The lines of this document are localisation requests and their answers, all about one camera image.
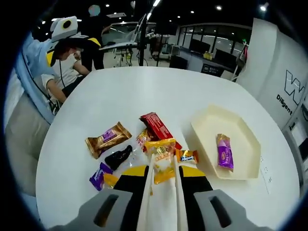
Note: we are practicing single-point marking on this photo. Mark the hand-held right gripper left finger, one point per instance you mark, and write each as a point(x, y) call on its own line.
point(120, 207)

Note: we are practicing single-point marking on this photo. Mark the person's torso in pale coat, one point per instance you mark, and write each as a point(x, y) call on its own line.
point(21, 134)

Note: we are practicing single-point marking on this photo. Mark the orange-brown food packet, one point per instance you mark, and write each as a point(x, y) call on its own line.
point(142, 139)

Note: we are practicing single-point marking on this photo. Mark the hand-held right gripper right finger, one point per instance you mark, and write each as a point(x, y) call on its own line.
point(204, 207)

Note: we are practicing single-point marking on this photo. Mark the black tripod pole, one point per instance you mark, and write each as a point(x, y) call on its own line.
point(142, 48)

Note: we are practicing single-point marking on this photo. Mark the brown-gold packet with purple label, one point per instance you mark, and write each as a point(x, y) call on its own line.
point(108, 139)

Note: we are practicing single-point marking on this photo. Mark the brown hanging bag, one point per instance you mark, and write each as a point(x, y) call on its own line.
point(241, 59)

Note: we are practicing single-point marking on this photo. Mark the yellow bottles pack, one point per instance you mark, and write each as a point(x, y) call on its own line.
point(208, 55)

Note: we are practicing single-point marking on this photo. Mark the small orange candy packet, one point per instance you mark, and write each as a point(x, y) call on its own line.
point(187, 157)

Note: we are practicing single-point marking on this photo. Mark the white coat stand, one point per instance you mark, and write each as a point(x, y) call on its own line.
point(246, 51)

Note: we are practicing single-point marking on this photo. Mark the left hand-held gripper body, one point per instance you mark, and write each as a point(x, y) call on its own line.
point(60, 32)

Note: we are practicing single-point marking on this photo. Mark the purple foil food packet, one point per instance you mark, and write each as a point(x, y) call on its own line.
point(225, 154)

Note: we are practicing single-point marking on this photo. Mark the long ceiling light strip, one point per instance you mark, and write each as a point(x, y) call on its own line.
point(157, 2)

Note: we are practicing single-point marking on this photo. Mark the white food tongs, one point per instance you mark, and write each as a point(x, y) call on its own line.
point(149, 204)

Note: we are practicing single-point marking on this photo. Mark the grey counter with dark panel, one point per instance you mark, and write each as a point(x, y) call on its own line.
point(192, 62)

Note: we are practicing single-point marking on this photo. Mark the round ceiling spotlights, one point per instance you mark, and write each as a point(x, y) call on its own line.
point(218, 8)

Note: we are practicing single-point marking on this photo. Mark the beige hexagonal container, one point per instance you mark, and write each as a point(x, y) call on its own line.
point(211, 125)

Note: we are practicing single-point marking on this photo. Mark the small purple candy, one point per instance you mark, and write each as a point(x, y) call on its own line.
point(97, 178)

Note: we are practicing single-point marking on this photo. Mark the white tilted desk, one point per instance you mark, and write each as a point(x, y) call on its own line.
point(122, 26)

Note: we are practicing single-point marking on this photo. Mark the black candy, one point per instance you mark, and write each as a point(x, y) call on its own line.
point(118, 157)

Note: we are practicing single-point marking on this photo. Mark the yellow clear bun packet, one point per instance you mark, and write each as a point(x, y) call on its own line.
point(160, 149)

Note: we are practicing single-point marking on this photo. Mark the red food packet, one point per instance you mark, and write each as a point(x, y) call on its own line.
point(158, 127)

